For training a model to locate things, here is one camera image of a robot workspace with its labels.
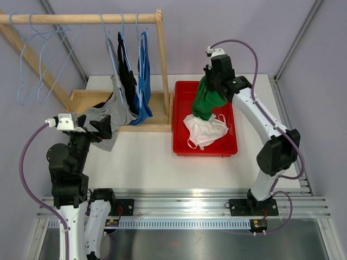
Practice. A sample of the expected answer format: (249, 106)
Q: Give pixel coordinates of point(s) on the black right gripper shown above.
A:
(209, 71)

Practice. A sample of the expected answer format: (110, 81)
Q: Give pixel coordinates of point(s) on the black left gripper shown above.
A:
(103, 127)

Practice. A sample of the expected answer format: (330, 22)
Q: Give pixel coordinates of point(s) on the grey tank top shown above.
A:
(116, 106)

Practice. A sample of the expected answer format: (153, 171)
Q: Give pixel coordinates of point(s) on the green tank top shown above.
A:
(205, 101)

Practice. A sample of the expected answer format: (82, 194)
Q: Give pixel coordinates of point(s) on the white camisole tank top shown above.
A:
(203, 133)

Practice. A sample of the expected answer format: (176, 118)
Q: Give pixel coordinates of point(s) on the light blue hanger of white top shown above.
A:
(31, 57)

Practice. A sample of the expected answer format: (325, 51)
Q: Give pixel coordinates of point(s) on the light blue hanger of green top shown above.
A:
(61, 31)

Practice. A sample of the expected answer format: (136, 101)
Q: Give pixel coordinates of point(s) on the light blue hanger of grey top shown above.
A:
(108, 43)

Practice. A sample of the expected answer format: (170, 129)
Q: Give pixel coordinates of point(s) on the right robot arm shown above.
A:
(280, 144)

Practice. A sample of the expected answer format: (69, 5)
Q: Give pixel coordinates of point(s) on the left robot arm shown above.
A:
(83, 213)

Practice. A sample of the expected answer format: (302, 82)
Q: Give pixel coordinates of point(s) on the blue tank top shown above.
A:
(145, 111)

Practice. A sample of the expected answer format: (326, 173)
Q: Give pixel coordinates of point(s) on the black tank top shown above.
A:
(127, 79)

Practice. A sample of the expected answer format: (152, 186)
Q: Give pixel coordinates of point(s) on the light blue hanger of black top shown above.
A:
(125, 54)

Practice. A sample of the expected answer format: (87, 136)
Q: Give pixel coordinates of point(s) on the wooden clothes rack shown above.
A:
(162, 105)

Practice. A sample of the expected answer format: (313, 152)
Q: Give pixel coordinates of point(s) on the red plastic bin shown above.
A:
(185, 92)

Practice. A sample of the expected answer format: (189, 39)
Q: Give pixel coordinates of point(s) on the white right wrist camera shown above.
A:
(214, 52)

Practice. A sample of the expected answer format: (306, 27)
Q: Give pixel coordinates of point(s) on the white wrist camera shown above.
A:
(214, 52)
(66, 122)

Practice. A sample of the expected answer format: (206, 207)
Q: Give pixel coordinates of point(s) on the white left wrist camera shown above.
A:
(66, 122)

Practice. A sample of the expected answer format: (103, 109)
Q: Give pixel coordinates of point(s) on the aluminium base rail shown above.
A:
(210, 208)

